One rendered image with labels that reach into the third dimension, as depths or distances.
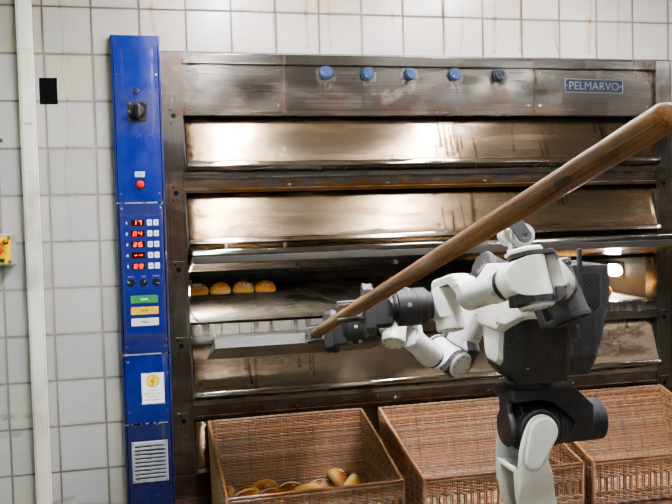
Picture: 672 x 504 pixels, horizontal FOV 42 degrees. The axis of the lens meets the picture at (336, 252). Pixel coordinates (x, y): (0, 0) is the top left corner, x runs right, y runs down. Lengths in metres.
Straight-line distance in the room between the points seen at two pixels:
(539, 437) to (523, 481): 0.12
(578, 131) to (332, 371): 1.30
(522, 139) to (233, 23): 1.14
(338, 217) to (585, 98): 1.07
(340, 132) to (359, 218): 0.31
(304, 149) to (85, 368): 1.05
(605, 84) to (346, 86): 1.02
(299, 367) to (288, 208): 0.56
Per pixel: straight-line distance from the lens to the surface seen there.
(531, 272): 1.85
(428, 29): 3.24
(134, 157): 2.96
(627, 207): 3.53
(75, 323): 3.02
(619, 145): 0.91
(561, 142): 3.40
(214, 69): 3.06
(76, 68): 3.03
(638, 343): 3.60
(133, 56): 3.00
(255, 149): 3.02
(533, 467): 2.36
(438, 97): 3.23
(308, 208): 3.07
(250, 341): 2.50
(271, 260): 2.88
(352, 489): 2.71
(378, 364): 3.16
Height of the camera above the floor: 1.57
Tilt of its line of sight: 3 degrees down
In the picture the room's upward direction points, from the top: 1 degrees counter-clockwise
